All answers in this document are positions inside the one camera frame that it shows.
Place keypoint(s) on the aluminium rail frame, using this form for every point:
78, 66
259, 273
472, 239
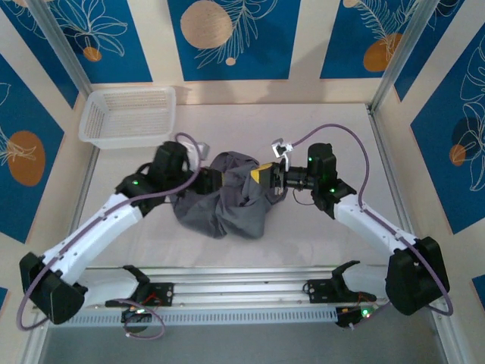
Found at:
242, 288

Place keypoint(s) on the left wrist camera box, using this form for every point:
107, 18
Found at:
204, 149

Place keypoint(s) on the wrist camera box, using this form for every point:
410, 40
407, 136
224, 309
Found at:
204, 149
282, 148

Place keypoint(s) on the white plastic basket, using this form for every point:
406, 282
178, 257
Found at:
125, 110

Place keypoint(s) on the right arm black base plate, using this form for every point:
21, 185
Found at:
318, 290

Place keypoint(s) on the aluminium corner post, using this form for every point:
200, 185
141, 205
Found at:
401, 53
60, 45

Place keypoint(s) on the grey t-shirt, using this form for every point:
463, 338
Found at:
235, 212

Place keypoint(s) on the aluminium frame bar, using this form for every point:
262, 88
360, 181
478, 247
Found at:
452, 349
34, 341

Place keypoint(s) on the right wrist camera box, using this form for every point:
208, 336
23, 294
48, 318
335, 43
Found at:
282, 148

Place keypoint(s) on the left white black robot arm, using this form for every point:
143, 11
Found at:
94, 227

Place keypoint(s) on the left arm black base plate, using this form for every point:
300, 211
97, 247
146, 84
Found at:
166, 294

